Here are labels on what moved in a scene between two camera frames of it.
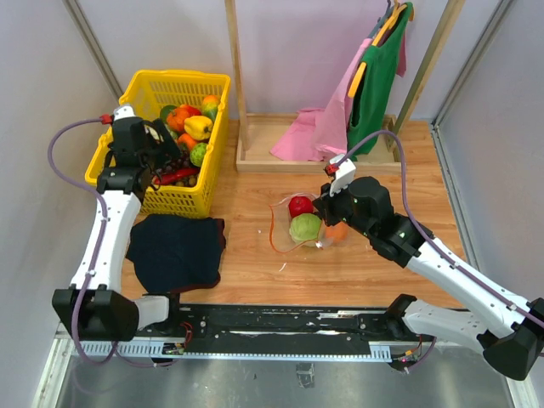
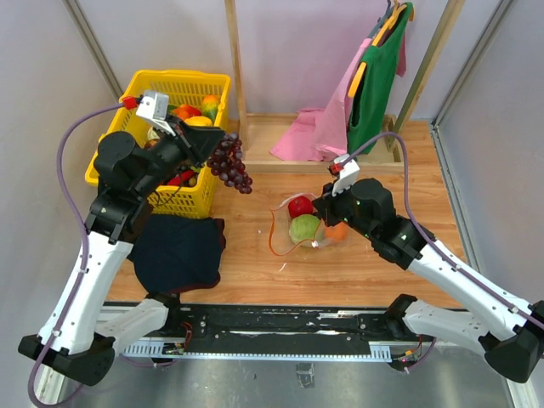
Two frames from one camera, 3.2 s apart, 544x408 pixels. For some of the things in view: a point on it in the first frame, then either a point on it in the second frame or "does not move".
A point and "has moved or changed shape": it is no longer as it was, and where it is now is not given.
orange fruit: [338, 232] does not move
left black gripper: [167, 144] → [201, 141]
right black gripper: [325, 203] does not move
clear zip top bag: [296, 223] does not move
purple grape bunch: [182, 160] has moved or changed shape
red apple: [300, 205] does not move
